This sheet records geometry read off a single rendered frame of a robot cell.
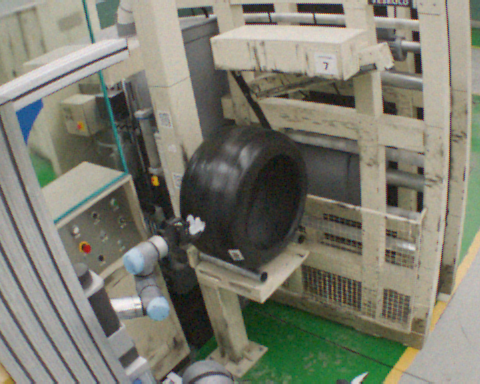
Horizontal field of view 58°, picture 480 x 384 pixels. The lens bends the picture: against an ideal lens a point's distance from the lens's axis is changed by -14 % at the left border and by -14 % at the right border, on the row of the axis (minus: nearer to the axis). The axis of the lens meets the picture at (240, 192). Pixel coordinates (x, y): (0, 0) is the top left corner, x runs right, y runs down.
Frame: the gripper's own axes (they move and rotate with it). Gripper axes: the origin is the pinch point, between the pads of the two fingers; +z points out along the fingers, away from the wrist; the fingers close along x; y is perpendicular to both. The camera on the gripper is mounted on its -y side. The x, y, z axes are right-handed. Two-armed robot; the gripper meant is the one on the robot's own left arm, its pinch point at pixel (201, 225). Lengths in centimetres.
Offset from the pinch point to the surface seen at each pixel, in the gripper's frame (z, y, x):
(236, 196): 8.3, 10.6, -10.6
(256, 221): 45, -22, 11
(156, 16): 13, 76, 25
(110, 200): -1, -3, 56
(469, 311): 134, -106, -84
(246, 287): 15.2, -35.0, -5.0
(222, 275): 15.4, -33.7, 8.0
